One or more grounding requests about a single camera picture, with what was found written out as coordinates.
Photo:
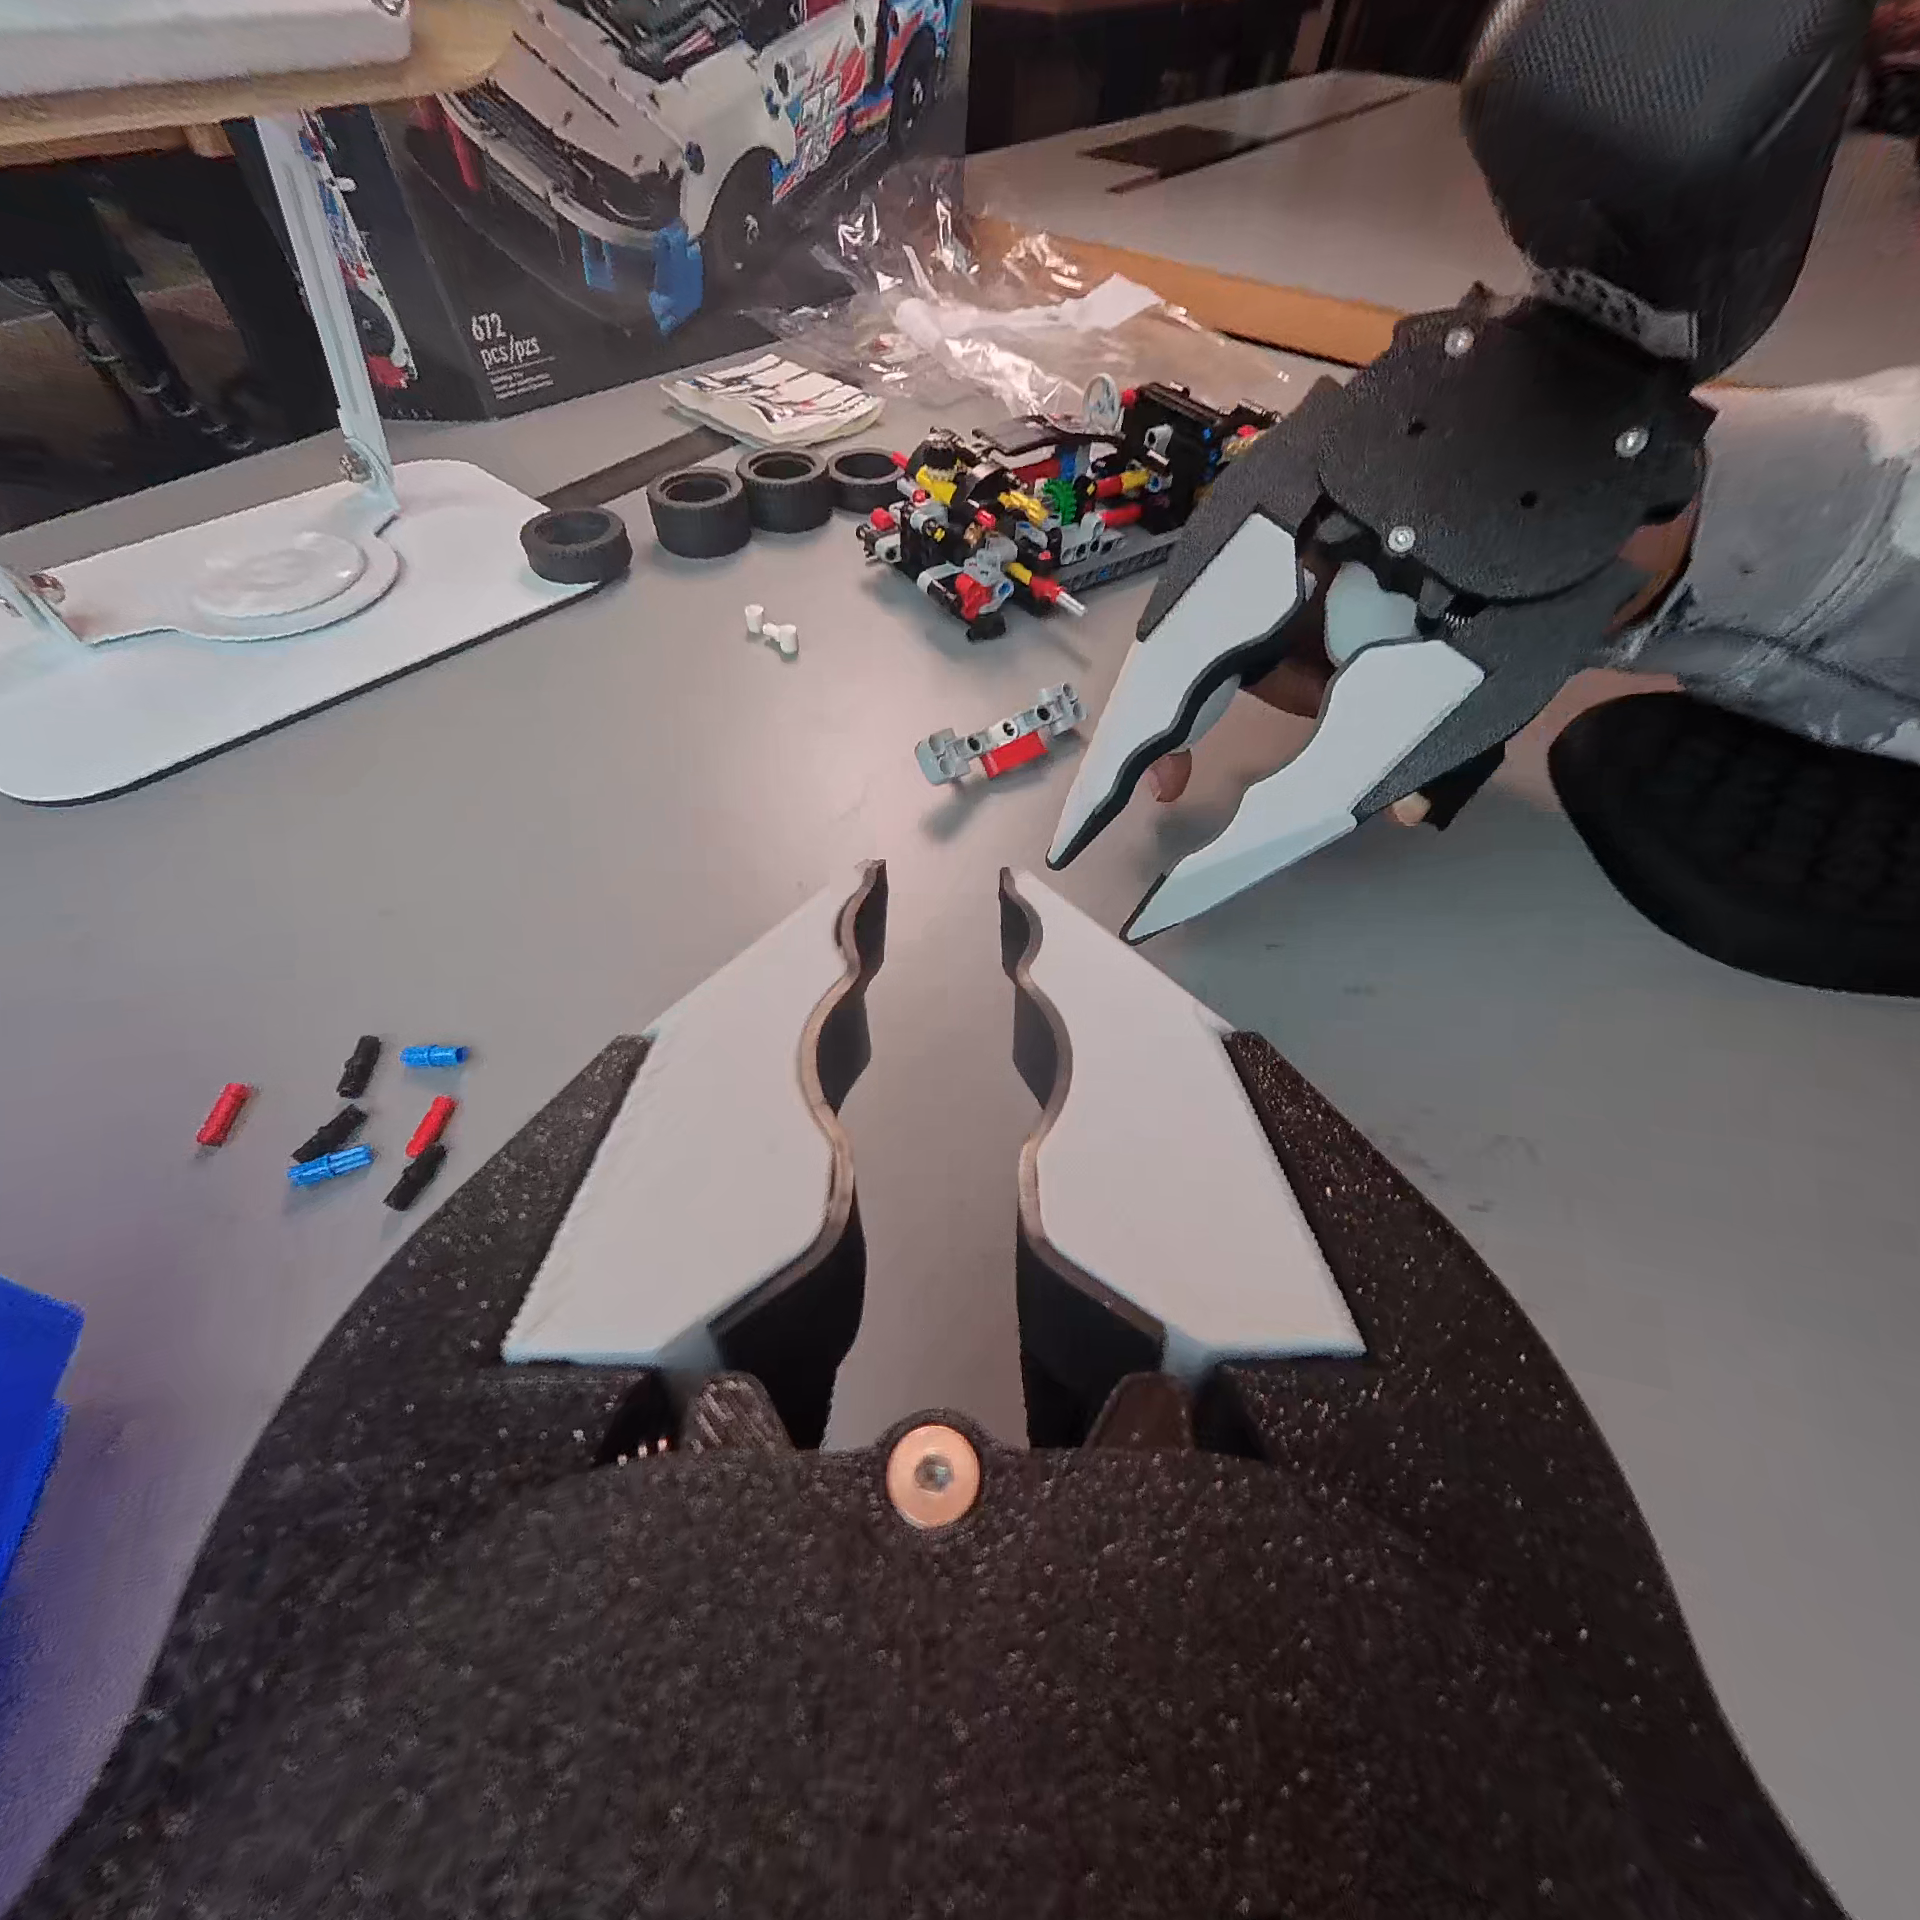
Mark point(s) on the brick-built toy car chassis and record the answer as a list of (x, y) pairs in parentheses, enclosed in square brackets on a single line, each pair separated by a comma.
[(1051, 511)]

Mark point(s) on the white instruction booklet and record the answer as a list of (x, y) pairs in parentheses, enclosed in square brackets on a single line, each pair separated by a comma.
[(181, 30)]

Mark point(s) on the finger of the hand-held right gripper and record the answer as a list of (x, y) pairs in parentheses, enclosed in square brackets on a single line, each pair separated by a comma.
[(1185, 676), (1350, 750)]

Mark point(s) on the clear plastic bag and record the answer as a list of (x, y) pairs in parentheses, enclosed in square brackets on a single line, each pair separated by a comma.
[(1020, 347)]

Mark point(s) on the wooden board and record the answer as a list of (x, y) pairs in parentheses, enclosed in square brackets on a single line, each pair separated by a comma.
[(225, 112)]

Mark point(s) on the red three-hole beam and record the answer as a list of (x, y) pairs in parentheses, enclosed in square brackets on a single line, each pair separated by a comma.
[(1020, 755)]

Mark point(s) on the grey table with wooden edge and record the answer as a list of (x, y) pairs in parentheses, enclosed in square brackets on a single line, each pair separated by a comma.
[(1202, 195)]

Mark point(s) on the blue plastic bin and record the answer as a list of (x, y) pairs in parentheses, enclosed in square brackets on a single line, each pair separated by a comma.
[(30, 1425)]

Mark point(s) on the grey desk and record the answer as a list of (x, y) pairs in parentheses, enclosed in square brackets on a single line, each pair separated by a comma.
[(599, 827)]

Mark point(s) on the person's right forearm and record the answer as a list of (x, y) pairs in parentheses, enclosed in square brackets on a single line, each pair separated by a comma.
[(1799, 571)]

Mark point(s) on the black toy car box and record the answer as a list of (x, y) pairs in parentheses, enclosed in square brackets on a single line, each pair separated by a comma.
[(495, 255)]

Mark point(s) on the sticker sheet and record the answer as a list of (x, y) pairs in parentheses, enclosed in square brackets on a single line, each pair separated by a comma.
[(774, 399)]

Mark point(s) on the person's right hand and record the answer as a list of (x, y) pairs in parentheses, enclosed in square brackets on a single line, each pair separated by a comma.
[(1171, 777)]

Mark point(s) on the group of small brick pins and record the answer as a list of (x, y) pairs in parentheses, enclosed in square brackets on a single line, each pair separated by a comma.
[(434, 1055)]

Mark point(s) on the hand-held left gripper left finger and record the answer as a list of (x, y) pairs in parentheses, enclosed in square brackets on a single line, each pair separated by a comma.
[(675, 1201)]

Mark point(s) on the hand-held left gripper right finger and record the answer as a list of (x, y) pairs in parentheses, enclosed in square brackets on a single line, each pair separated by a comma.
[(1185, 1201)]

